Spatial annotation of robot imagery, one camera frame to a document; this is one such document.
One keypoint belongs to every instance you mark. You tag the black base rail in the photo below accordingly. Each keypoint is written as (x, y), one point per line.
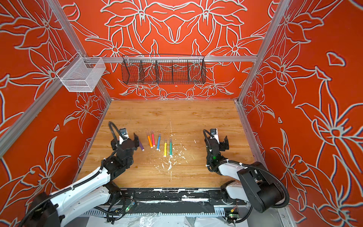
(213, 196)

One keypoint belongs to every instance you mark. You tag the yellow marker pen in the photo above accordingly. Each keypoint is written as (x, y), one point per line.
(165, 147)

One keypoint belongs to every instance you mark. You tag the green marker pen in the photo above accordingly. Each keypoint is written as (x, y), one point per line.
(170, 147)

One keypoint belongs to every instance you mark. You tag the orange marker pen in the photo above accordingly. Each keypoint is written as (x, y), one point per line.
(149, 140)

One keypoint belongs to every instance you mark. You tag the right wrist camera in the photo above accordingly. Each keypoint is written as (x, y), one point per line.
(214, 132)

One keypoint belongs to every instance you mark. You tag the pink marker pen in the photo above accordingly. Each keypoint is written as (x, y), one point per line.
(153, 138)

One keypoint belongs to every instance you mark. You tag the clear plastic bin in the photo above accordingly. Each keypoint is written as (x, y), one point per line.
(82, 74)

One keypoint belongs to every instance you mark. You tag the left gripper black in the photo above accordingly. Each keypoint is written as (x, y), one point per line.
(116, 144)

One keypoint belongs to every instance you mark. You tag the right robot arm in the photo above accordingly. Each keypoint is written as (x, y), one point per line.
(251, 183)

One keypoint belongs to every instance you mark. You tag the blue marker pen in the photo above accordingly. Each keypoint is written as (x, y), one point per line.
(159, 141)

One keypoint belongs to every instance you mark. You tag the purple marker pen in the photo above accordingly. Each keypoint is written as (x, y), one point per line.
(141, 146)

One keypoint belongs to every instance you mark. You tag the black wire basket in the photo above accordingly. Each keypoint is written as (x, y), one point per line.
(164, 70)

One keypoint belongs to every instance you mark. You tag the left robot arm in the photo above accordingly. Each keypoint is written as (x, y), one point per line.
(63, 206)

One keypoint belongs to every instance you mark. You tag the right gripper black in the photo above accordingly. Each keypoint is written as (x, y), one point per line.
(225, 146)

